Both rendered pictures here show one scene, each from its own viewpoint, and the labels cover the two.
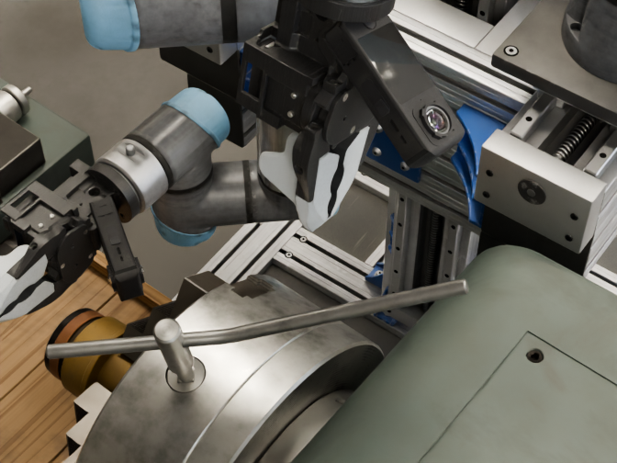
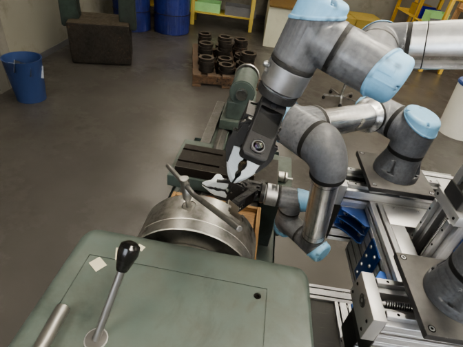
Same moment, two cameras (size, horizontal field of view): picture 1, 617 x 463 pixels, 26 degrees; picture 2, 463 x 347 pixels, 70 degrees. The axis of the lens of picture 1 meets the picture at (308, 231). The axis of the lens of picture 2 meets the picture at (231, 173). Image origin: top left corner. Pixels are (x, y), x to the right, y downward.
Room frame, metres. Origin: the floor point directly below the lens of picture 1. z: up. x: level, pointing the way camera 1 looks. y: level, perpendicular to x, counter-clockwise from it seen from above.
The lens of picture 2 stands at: (0.33, -0.43, 1.80)
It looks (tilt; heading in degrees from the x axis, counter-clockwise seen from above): 37 degrees down; 55
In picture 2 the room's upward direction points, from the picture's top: 9 degrees clockwise
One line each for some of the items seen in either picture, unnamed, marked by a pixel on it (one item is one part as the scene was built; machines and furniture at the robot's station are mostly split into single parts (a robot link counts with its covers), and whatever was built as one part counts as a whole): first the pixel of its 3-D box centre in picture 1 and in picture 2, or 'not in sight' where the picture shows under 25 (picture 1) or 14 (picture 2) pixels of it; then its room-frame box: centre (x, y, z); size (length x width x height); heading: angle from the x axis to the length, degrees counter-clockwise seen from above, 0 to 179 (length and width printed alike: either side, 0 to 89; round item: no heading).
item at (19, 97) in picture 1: (13, 101); (284, 177); (1.19, 0.38, 0.95); 0.07 x 0.04 x 0.04; 142
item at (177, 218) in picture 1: (197, 196); (289, 222); (1.01, 0.13, 0.98); 0.11 x 0.08 x 0.11; 95
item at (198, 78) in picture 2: not in sight; (224, 54); (2.88, 3.77, 0.24); 1.36 x 0.94 x 0.49; 63
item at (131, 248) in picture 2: not in sight; (128, 255); (0.40, -0.10, 1.38); 0.04 x 0.03 x 0.05; 52
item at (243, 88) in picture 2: not in sight; (242, 96); (1.36, 1.02, 1.01); 0.30 x 0.20 x 0.29; 52
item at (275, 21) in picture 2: not in sight; (282, 16); (5.13, 5.33, 0.36); 2.09 x 0.67 x 0.71; 54
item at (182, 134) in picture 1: (176, 139); (292, 199); (1.01, 0.15, 1.07); 0.11 x 0.08 x 0.09; 142
